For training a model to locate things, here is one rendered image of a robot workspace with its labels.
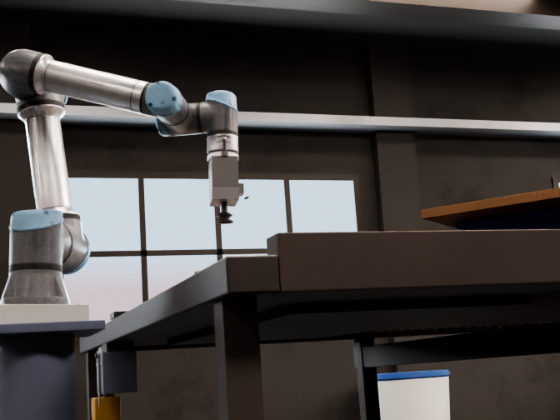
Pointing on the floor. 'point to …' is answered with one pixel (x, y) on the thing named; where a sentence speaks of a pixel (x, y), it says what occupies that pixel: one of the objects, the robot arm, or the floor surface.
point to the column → (41, 368)
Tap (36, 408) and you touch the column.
